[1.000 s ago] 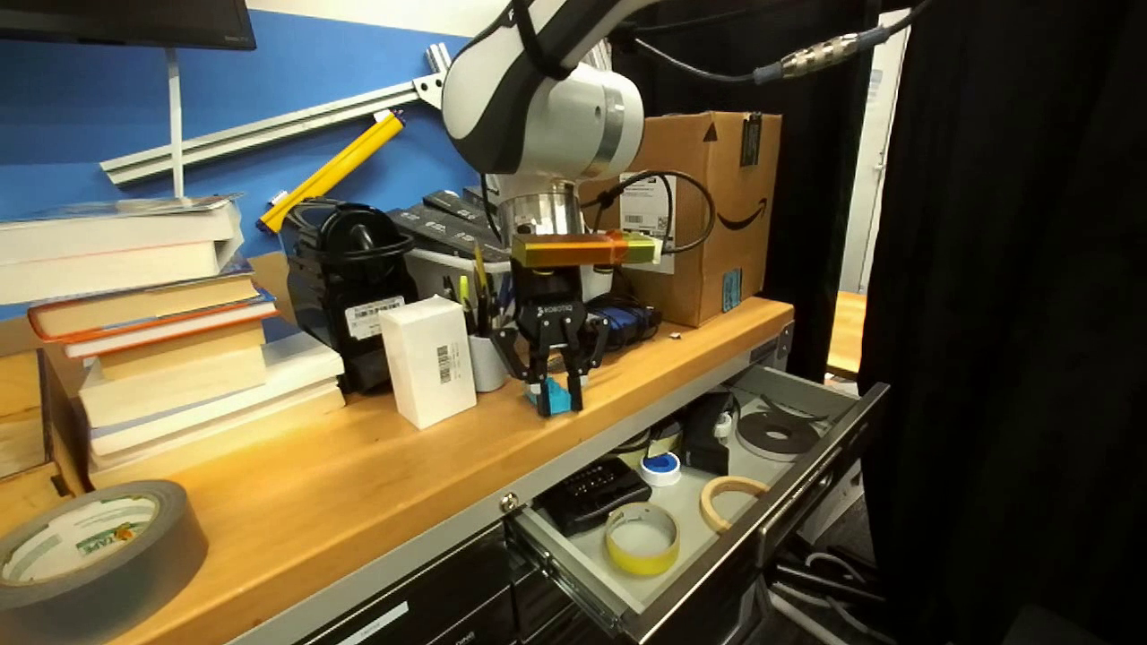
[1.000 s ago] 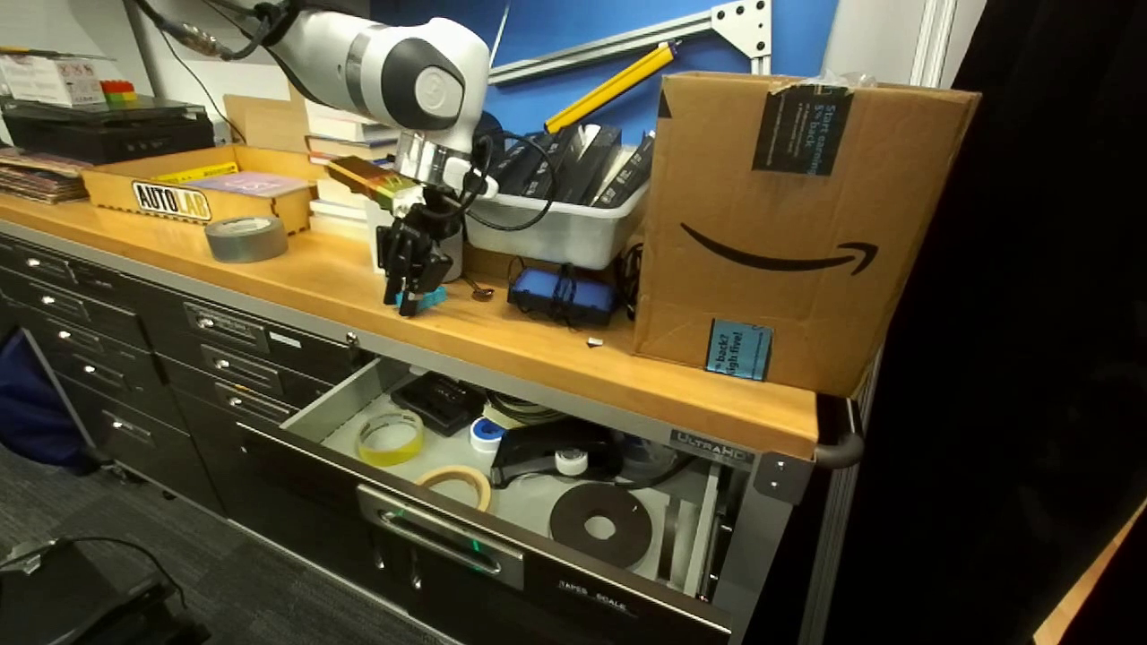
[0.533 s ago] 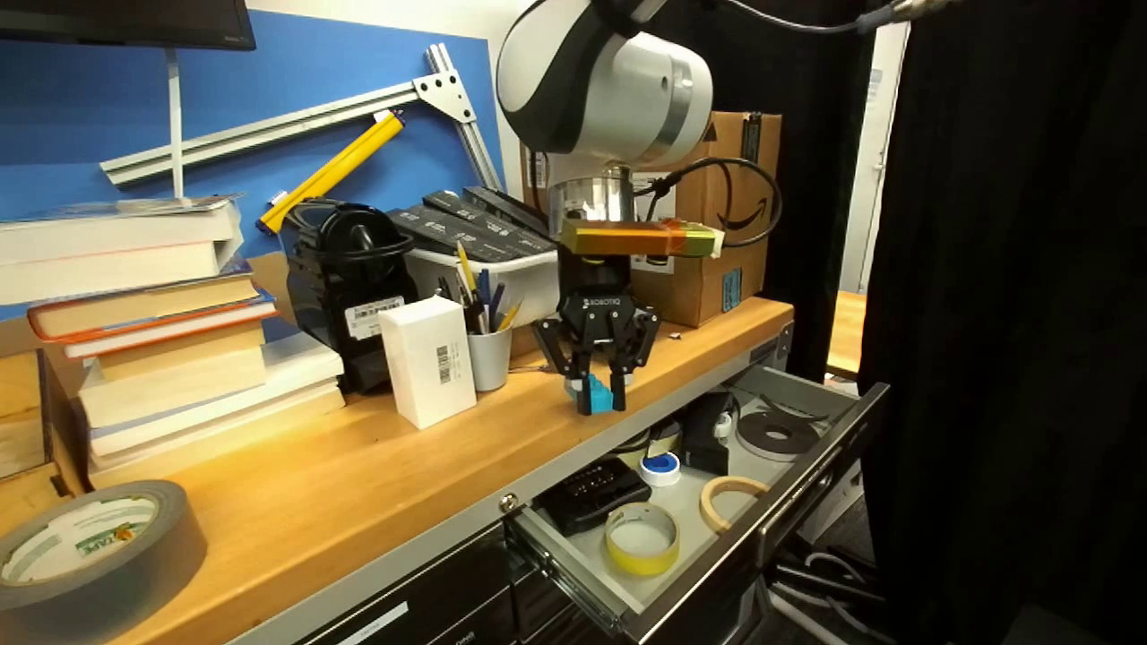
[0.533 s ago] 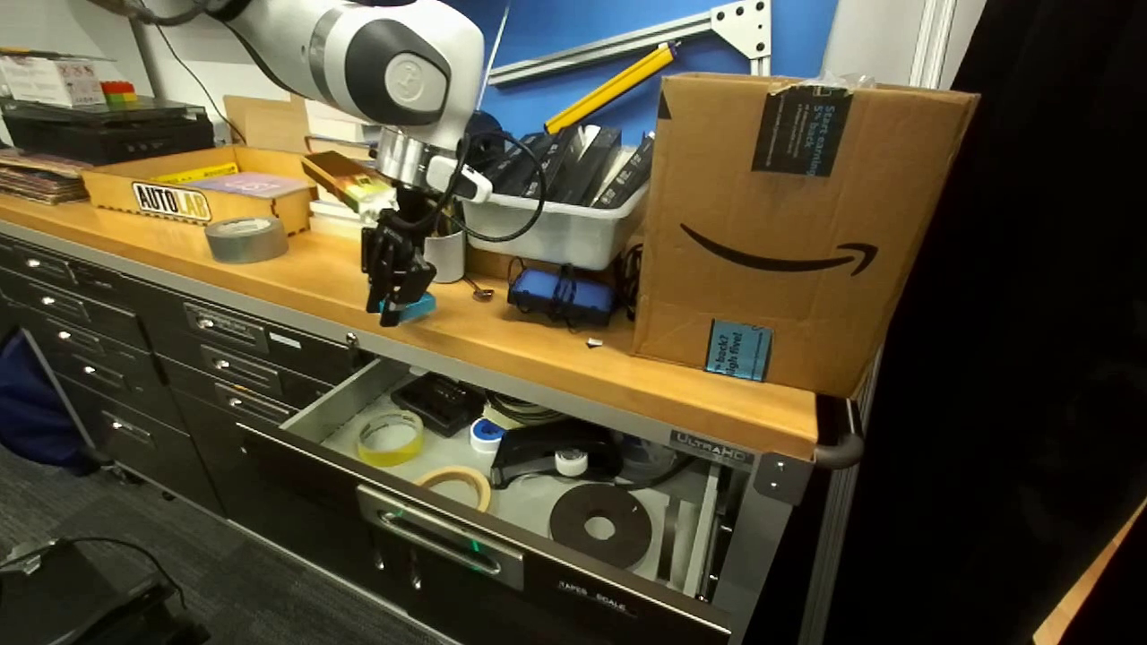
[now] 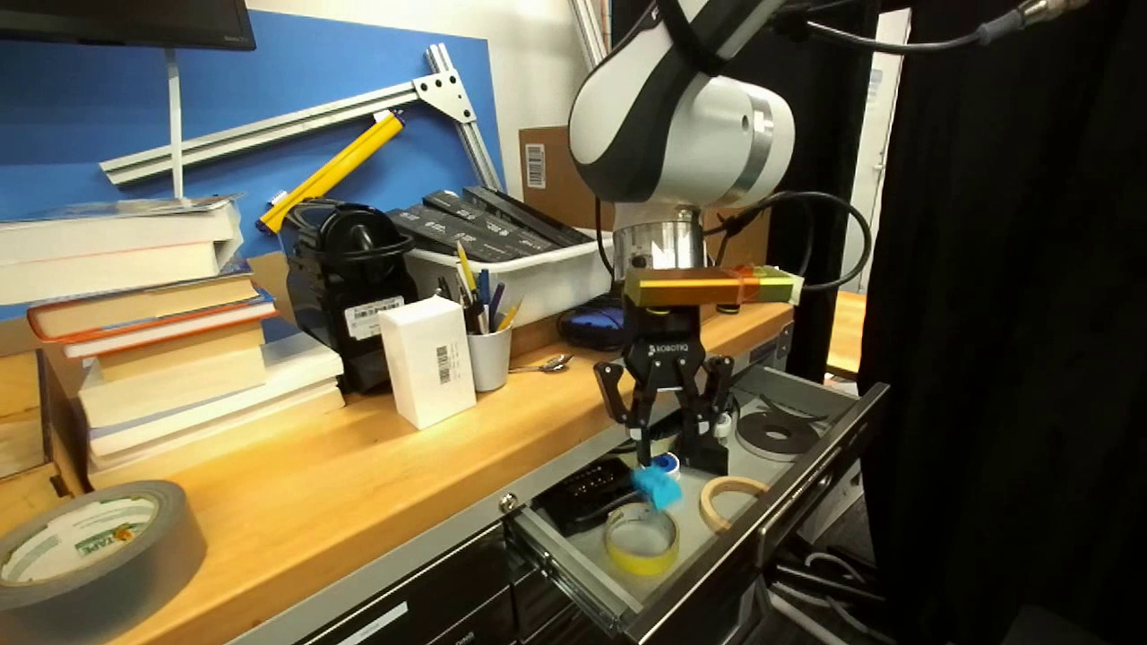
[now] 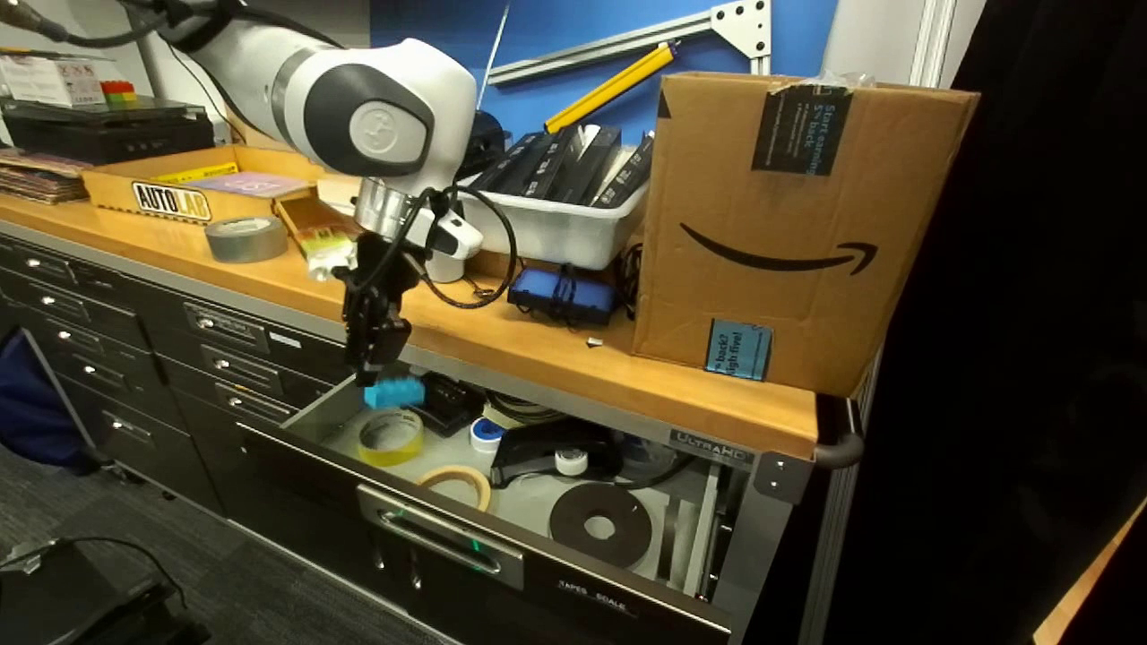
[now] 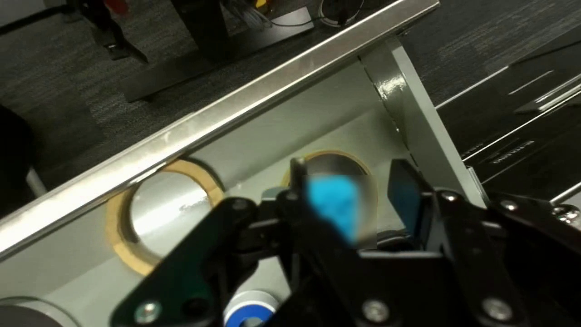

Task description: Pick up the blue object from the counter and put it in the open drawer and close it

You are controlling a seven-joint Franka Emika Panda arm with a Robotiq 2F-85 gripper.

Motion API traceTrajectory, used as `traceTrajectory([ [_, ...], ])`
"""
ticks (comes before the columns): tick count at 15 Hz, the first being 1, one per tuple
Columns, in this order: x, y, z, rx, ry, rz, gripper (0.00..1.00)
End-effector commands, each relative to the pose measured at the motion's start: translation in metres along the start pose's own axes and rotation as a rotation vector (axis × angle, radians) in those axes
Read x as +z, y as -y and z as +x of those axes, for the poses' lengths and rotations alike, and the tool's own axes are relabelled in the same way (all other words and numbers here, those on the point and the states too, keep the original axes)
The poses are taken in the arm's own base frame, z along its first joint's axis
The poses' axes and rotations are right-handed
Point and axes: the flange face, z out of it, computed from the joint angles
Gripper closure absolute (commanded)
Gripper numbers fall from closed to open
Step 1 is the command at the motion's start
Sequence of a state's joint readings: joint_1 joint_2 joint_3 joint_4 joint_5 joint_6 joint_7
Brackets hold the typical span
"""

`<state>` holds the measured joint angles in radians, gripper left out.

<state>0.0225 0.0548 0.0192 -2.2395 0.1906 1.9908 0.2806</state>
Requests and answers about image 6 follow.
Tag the yellow bar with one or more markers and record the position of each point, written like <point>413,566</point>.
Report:
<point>611,93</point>

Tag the black flat device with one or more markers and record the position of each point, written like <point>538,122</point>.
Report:
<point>108,131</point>

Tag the black flat box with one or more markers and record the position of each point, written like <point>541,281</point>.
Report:
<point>524,162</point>
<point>584,162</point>
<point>633,174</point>

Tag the aluminium rail frame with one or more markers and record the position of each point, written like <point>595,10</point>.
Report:
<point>647,34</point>

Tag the stack of papers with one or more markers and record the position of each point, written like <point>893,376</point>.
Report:
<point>49,81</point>

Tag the blue wall board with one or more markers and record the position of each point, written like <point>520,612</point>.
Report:
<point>575,22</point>

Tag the dark drawer cabinet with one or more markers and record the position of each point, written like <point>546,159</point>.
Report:
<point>118,347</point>

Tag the black tool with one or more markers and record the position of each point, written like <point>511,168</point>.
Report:
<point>530,448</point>

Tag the blue and white tape roll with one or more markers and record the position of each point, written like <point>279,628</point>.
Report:
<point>486,435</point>

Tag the black disc roll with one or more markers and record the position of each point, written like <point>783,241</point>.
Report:
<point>622,525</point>

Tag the black floor object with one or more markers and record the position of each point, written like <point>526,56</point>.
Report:
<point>94,603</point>

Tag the yellow cardboard tray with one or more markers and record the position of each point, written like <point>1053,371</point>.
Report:
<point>143,193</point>

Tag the grey duct tape roll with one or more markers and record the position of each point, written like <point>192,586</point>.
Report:
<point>243,238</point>

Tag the white plastic bin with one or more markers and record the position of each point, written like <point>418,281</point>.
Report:
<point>560,233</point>

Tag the black curtain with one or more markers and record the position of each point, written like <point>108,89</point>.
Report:
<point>1026,300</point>

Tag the small yellow box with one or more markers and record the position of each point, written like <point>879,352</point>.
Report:
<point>320,233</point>

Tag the blue and black pouch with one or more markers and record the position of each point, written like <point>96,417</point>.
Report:
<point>560,293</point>

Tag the open grey drawer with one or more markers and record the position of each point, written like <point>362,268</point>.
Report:
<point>501,550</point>

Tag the brown cardboard box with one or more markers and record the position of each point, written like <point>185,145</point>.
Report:
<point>800,226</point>

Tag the blue bag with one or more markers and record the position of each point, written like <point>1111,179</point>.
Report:
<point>29,408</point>

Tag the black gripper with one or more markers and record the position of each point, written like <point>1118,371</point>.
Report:
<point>379,281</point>

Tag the black handheld device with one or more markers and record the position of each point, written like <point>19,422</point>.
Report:
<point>452,402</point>

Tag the yellow tape roll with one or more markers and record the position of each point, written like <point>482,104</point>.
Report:
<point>374,448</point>

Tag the white pen cup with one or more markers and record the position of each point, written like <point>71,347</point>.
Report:
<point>458,254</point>

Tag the wooden board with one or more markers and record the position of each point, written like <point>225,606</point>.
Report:
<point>1093,586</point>

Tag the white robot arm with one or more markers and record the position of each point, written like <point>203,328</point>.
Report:
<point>358,114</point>

